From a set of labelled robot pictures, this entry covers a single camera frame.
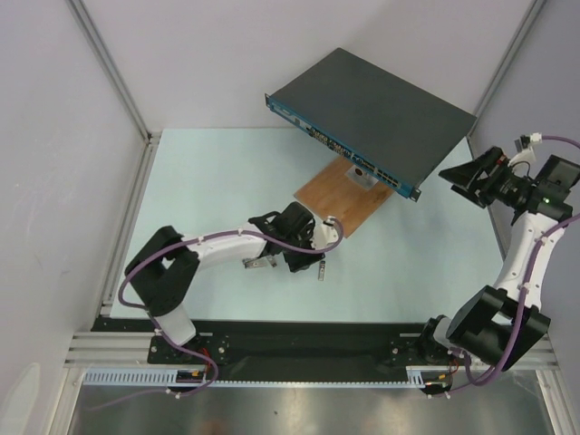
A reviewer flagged aluminium frame post left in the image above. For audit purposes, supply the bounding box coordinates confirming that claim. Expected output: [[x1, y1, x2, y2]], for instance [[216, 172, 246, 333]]
[[65, 0, 160, 146]]

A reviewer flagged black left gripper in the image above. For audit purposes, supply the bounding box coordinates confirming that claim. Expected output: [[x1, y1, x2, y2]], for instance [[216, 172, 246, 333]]
[[281, 223, 324, 272]]

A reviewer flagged black blue network switch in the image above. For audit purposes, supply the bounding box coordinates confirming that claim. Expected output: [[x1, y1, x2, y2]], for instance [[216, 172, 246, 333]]
[[265, 48, 476, 201]]

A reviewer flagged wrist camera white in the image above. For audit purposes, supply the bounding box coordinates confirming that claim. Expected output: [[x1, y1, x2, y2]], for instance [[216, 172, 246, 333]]
[[311, 216, 343, 252], [509, 132, 543, 167]]

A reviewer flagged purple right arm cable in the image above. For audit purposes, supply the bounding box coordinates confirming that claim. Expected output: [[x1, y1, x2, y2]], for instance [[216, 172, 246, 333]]
[[425, 133, 580, 400]]

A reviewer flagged SFP module blue latch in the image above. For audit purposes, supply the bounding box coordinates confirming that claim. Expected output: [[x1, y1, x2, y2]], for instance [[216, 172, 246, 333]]
[[243, 258, 269, 269]]

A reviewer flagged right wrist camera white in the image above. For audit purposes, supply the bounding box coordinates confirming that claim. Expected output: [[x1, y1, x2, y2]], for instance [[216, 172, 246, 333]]
[[509, 132, 543, 167]]

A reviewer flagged aluminium frame post right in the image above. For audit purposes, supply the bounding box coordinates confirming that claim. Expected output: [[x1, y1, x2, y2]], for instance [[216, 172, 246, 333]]
[[467, 0, 547, 139]]

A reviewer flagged grey slotted cable duct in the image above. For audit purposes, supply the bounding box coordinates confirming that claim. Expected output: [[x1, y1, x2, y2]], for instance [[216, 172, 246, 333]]
[[83, 367, 454, 388]]

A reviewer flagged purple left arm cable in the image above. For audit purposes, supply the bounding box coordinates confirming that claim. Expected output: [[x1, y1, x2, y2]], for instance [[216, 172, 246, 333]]
[[85, 217, 345, 411]]

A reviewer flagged SFP module centre upright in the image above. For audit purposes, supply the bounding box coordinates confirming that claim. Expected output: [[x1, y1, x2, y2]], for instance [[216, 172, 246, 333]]
[[317, 261, 326, 281]]

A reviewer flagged metal switch stand bracket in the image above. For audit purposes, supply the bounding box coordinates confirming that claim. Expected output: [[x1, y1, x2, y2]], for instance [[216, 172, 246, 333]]
[[345, 165, 378, 190]]

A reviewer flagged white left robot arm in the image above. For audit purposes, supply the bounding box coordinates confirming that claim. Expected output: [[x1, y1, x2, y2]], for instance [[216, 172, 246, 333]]
[[118, 201, 343, 363]]

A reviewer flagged wooden base board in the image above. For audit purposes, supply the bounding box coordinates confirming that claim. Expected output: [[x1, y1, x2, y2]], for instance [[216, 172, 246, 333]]
[[295, 157, 394, 237]]

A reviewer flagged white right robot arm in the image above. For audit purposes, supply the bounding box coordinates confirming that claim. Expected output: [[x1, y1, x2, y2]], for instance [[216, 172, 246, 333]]
[[416, 145, 579, 372]]

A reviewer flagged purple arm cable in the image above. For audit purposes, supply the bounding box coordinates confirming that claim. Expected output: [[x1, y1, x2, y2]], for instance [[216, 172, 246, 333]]
[[85, 217, 345, 411], [425, 133, 580, 400]]

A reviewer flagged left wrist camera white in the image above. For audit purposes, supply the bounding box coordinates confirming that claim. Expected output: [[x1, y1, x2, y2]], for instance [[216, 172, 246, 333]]
[[311, 216, 343, 252]]

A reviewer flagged aluminium frame post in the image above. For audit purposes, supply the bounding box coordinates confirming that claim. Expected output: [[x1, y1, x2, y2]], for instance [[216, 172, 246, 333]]
[[467, 0, 547, 139], [65, 0, 160, 146]]

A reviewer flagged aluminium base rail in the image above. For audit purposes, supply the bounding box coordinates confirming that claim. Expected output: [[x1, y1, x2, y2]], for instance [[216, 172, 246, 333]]
[[64, 332, 559, 371]]

